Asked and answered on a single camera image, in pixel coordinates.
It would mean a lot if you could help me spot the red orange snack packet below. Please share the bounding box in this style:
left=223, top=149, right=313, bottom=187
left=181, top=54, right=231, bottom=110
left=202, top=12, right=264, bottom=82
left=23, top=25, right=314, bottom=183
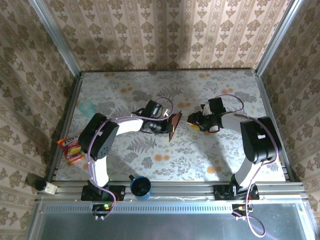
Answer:
left=56, top=132, right=85, bottom=167

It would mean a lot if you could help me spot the translucent teal plastic cup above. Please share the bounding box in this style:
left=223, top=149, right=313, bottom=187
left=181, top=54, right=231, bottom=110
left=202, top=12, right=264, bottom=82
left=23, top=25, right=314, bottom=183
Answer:
left=77, top=99, right=97, bottom=118

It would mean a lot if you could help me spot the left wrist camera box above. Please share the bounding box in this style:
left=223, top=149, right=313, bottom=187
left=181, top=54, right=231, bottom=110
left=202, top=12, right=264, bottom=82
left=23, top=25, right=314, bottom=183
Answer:
left=144, top=99, right=171, bottom=120

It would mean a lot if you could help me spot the grey metal tray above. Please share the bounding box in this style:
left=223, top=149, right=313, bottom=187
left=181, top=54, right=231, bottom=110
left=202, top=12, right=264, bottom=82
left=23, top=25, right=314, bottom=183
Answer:
left=26, top=197, right=316, bottom=240

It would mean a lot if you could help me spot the blue mug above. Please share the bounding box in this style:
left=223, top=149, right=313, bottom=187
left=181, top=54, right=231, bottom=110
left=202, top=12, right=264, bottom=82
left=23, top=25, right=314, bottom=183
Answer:
left=128, top=174, right=152, bottom=201

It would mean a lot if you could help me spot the aluminium side rail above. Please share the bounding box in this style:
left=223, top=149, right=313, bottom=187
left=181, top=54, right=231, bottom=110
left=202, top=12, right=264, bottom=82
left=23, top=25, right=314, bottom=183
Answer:
left=46, top=72, right=83, bottom=183
left=254, top=71, right=296, bottom=183

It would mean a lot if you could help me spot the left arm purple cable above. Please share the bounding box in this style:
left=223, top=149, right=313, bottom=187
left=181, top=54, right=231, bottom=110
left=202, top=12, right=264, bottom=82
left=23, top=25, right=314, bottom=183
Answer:
left=87, top=96, right=175, bottom=221

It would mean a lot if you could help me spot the long aluminium base rail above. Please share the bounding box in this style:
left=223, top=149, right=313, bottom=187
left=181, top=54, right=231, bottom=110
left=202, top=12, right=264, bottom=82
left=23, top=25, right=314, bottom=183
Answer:
left=34, top=181, right=309, bottom=202

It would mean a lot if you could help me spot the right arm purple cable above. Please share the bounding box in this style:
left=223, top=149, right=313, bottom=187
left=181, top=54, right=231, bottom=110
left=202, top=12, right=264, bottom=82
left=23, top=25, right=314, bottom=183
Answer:
left=214, top=94, right=282, bottom=238

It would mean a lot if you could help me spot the floral patterned table cover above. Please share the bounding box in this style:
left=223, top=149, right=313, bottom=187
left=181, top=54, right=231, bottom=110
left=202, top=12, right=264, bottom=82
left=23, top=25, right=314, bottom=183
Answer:
left=55, top=70, right=287, bottom=182

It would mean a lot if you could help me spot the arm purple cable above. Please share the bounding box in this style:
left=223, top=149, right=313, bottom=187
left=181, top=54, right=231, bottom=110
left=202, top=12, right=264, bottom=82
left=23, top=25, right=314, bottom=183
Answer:
left=214, top=94, right=282, bottom=238
left=87, top=96, right=175, bottom=221

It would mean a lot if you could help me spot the aluminium frame post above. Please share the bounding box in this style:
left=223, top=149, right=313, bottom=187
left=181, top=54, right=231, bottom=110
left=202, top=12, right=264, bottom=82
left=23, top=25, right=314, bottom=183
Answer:
left=254, top=0, right=301, bottom=76
left=27, top=0, right=83, bottom=77

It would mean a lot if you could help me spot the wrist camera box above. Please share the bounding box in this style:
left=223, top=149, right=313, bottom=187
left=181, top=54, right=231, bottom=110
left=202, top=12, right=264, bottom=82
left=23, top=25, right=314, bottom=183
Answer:
left=144, top=99, right=171, bottom=120
left=203, top=97, right=226, bottom=117

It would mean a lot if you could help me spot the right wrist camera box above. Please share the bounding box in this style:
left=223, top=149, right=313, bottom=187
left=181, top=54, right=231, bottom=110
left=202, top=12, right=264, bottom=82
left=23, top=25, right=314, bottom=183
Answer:
left=203, top=97, right=226, bottom=117

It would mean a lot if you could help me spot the white and black cylinder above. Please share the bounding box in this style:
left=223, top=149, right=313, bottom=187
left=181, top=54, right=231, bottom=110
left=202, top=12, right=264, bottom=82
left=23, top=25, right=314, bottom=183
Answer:
left=34, top=180, right=58, bottom=195

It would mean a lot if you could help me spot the small connector board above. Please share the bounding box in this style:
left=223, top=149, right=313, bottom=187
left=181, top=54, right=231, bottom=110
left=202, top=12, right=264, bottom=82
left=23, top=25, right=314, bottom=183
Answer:
left=231, top=203, right=253, bottom=221
left=92, top=203, right=113, bottom=221

